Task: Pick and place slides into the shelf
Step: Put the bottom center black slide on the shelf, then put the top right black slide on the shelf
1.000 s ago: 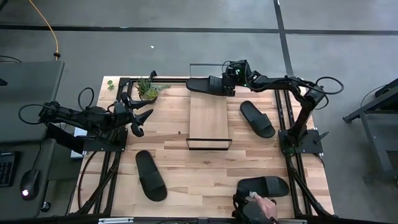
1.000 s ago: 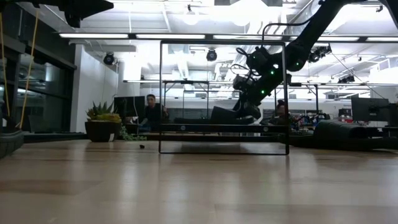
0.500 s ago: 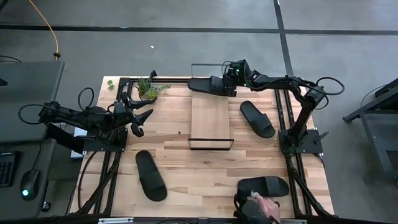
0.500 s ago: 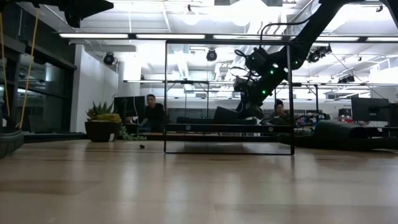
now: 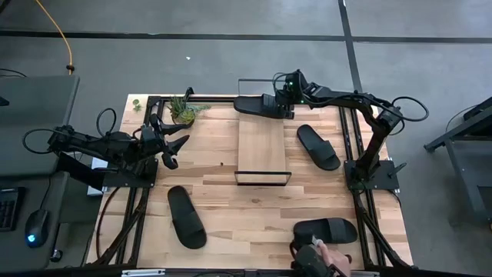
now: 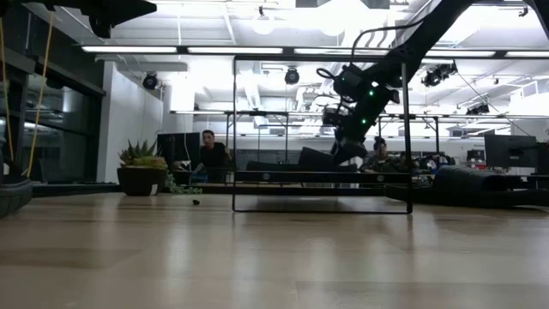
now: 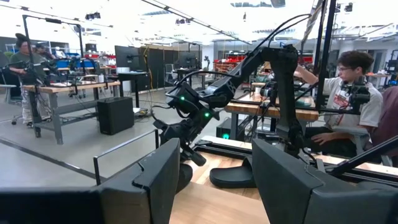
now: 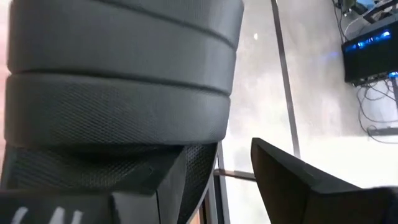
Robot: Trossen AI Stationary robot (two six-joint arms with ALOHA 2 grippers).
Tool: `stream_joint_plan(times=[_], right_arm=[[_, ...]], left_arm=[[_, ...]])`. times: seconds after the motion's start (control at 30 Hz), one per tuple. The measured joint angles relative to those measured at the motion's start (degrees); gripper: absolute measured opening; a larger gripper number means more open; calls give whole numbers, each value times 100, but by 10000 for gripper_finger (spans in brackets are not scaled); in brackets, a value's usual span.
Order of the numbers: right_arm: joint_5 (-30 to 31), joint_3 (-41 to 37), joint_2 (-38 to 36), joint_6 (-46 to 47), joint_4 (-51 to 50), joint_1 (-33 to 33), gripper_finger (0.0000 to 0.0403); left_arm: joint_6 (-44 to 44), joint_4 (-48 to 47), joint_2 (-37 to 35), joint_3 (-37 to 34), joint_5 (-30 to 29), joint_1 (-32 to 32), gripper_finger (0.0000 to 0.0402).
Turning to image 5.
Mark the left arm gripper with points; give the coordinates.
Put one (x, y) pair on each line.
(153, 140)

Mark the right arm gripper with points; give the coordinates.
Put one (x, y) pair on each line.
(298, 90)

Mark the black rubber slide sandal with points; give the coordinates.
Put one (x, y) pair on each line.
(319, 148)
(186, 219)
(338, 231)
(250, 105)

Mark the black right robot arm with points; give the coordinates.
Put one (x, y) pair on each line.
(374, 142)

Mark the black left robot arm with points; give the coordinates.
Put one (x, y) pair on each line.
(100, 146)

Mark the succulent in black pot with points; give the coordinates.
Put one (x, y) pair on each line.
(183, 115)

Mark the small green leaf sprig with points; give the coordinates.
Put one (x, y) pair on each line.
(137, 105)

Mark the white power adapter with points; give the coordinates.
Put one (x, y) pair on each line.
(98, 163)

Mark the grey desk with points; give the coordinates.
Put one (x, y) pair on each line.
(34, 123)

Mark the person's hand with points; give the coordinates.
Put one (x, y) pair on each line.
(334, 261)

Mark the black mouse with blue light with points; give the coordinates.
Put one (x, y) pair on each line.
(37, 227)

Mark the black keyboard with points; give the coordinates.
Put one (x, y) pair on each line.
(9, 209)

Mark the dark grey metal cart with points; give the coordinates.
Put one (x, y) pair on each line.
(473, 173)

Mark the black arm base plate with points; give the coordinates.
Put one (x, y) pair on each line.
(384, 179)
(148, 177)

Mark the wooden shelf with black frame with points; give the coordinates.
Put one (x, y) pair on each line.
(261, 150)

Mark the black aluminium table frame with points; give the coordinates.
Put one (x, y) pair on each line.
(223, 99)

